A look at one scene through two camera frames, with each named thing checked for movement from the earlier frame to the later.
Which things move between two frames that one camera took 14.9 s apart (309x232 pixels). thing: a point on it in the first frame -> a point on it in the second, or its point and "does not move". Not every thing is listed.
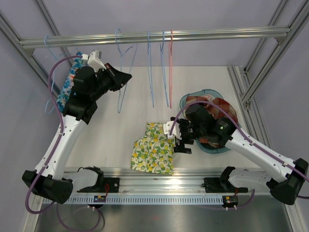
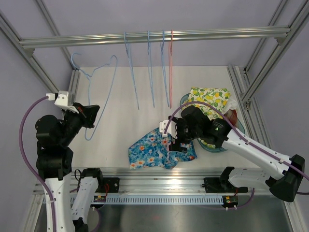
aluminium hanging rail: x=278 y=34 does not move
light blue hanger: x=61 y=56 -> x=88 y=75
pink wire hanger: x=170 y=65 does not move
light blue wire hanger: x=119 y=106 -> x=132 y=71
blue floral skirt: x=69 y=88 -> x=153 y=150
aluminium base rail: x=183 y=181 does not move
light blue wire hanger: x=150 y=66 does not move
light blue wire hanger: x=162 y=50 does not move
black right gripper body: x=188 y=137 does not move
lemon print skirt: x=154 y=152 -> x=216 y=99
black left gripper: x=119 y=79 -> x=88 y=114
